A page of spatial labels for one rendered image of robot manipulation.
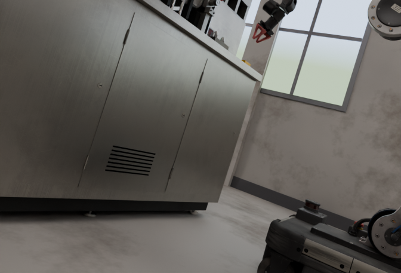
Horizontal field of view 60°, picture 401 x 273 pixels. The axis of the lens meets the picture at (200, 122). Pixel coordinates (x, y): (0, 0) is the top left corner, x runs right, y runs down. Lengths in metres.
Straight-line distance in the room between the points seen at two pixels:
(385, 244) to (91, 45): 1.19
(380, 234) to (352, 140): 2.34
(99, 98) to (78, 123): 0.11
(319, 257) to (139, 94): 0.87
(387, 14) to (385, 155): 2.25
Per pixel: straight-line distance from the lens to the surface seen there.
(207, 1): 2.05
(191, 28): 1.55
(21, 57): 1.15
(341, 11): 4.04
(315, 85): 3.80
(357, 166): 3.64
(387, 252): 1.40
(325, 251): 1.26
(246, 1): 3.05
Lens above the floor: 0.47
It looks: 1 degrees up
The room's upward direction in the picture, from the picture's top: 18 degrees clockwise
